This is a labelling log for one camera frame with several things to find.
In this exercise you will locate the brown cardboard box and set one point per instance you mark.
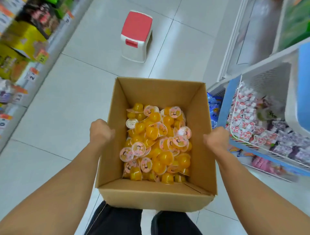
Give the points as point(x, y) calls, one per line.
point(150, 193)

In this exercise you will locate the rows of small price tags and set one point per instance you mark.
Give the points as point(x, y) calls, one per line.
point(31, 75)

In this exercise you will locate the blue snack bags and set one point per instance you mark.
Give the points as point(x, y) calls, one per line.
point(214, 109)

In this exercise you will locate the pile of white red candies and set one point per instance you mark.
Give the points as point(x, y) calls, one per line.
point(244, 121)

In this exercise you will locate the pile of yellow jelly cups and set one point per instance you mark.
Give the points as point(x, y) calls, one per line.
point(155, 150)

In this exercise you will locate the person's left forearm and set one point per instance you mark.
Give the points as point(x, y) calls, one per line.
point(55, 193)

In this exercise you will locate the red white plastic stool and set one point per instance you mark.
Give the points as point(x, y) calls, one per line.
point(136, 26)

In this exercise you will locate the rows of instant noodle packets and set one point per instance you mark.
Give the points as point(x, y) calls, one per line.
point(24, 38)

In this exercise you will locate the person's left hand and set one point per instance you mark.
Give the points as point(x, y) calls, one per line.
point(101, 133)

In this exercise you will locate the person's right hand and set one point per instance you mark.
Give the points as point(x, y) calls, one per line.
point(218, 141)

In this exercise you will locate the person's black trousers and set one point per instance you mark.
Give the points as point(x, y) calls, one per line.
point(113, 222)

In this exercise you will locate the person's right forearm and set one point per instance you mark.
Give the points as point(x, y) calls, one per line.
point(261, 198)

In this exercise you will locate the light blue plastic tray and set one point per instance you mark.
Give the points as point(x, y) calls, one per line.
point(304, 84)

